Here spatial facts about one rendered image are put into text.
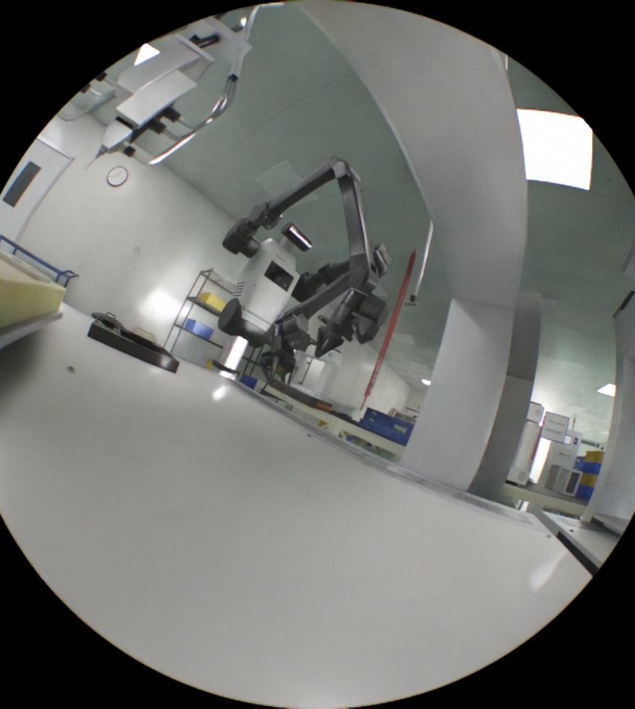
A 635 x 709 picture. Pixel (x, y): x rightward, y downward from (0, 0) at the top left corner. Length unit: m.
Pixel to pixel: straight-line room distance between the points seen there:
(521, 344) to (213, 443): 0.46
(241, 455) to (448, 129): 0.28
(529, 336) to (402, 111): 0.39
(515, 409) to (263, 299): 0.93
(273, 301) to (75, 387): 0.96
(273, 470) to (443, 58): 0.30
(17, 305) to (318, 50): 2.04
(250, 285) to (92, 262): 2.81
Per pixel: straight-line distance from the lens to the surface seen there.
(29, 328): 0.18
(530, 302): 0.51
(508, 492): 2.15
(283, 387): 0.65
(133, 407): 0.16
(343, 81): 2.06
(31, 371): 0.15
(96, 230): 3.61
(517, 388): 0.44
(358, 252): 0.66
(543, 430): 2.23
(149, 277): 3.52
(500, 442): 0.42
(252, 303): 0.99
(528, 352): 0.46
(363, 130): 2.16
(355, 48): 0.23
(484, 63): 0.22
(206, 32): 0.37
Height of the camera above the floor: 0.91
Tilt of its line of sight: 8 degrees up
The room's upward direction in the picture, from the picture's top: 23 degrees clockwise
